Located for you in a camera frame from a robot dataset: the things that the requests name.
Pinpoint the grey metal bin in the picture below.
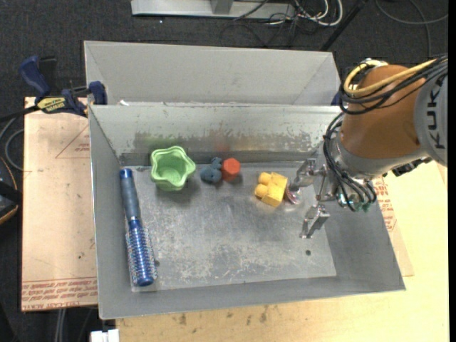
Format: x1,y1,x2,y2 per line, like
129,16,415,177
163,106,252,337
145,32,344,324
83,40,407,321

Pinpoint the blue round hairbrush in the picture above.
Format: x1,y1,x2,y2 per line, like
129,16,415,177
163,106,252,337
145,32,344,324
118,167,160,287

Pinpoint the blue-grey toy animal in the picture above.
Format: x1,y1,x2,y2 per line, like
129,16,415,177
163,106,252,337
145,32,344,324
199,157,224,185

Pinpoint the black cylinder on white bracket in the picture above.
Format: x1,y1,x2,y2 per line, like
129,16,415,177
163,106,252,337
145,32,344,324
390,157,434,177

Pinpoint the green star-shaped cup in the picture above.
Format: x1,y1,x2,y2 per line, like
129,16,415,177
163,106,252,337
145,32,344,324
149,145,197,192

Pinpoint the brown cardboard board, red print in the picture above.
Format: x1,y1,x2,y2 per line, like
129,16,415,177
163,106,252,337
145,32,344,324
21,96,416,313

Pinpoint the red hexagonal block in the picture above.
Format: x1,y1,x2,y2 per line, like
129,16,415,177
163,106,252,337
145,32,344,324
220,157,242,183

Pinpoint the yellow toy building brick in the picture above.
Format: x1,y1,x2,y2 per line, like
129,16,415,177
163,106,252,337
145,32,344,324
254,171,289,208

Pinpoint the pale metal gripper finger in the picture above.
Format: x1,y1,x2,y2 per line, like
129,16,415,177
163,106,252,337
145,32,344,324
289,157,328,194
298,204,331,240

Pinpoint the pink striped small object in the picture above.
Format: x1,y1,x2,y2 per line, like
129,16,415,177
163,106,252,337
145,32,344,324
284,185,302,206

